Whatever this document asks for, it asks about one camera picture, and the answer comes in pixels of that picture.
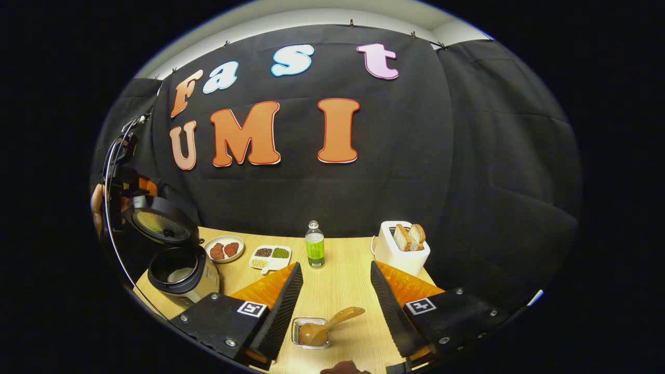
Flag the green label water bottle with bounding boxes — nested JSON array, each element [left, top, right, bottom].
[[305, 220, 325, 269]]

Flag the brown wooden spoon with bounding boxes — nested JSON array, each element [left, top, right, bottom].
[[299, 306, 366, 347]]

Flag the silver black rice cooker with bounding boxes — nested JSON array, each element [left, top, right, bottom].
[[125, 195, 220, 308]]

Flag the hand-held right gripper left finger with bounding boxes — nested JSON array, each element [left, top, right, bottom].
[[169, 262, 304, 370]]

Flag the white toaster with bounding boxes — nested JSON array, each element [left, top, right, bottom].
[[373, 221, 431, 277]]

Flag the black backdrop cloth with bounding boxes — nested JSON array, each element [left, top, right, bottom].
[[91, 23, 580, 312]]

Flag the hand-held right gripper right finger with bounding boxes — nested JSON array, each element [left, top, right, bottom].
[[370, 261, 512, 364]]

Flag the white divided grain dish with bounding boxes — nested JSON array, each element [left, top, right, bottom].
[[249, 245, 292, 274]]

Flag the white round plate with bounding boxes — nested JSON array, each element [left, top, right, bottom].
[[204, 235, 245, 264]]

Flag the metal wire chopstick holder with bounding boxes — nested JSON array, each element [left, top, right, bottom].
[[291, 317, 330, 350]]

